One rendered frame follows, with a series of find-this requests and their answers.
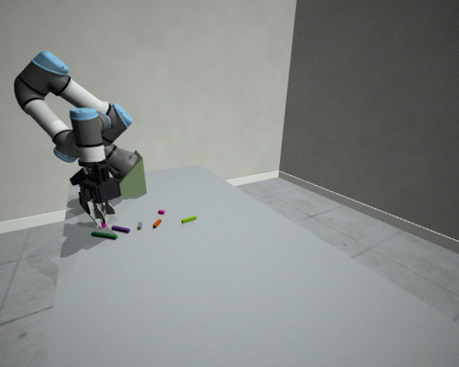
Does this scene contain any lime green rod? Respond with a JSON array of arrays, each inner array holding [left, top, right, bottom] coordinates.
[[181, 216, 197, 223]]

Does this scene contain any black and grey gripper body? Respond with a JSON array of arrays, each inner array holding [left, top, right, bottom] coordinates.
[[78, 157, 121, 204]]

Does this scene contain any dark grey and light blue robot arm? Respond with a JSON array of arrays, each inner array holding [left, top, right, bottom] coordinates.
[[14, 50, 137, 179]]

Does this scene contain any purple rod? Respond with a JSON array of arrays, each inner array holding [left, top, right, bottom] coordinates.
[[111, 226, 130, 233]]

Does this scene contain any dark green rod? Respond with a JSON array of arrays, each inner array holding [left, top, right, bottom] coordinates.
[[91, 232, 118, 240]]

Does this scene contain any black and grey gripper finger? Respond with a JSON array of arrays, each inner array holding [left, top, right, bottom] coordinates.
[[78, 191, 105, 228], [100, 200, 116, 225]]

